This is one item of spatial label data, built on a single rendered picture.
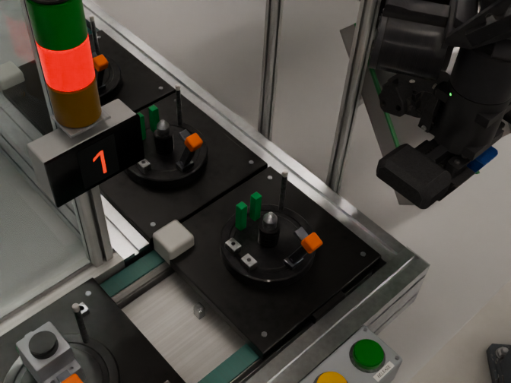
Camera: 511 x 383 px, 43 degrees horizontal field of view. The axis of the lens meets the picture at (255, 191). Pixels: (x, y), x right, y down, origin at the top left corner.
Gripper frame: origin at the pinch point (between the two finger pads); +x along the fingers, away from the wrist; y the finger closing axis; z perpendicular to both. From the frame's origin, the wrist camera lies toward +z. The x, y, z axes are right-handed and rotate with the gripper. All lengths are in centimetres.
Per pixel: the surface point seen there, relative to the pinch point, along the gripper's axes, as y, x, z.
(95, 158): 24.5, 4.1, 28.9
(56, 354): 38.5, 16.9, 18.2
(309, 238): 5.5, 18.2, 11.9
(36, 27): 26.6, -12.8, 31.2
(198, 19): -34, 39, 84
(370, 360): 7.2, 28.3, -2.6
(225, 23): -38, 39, 79
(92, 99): 23.4, -3.8, 29.2
